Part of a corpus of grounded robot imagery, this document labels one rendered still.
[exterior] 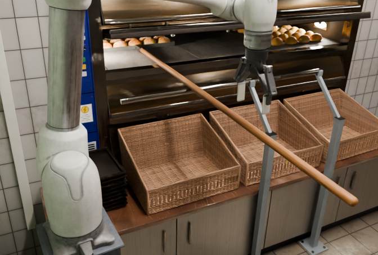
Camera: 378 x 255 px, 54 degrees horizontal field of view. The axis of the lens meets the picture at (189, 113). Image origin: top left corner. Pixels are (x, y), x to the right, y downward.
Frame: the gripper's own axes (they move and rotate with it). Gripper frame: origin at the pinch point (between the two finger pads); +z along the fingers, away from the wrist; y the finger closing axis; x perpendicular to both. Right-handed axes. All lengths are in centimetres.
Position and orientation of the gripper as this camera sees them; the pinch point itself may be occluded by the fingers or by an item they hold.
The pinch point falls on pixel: (252, 103)
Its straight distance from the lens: 132.9
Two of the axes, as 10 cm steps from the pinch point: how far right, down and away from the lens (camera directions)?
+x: 8.6, -2.1, 4.6
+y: 5.1, 3.5, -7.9
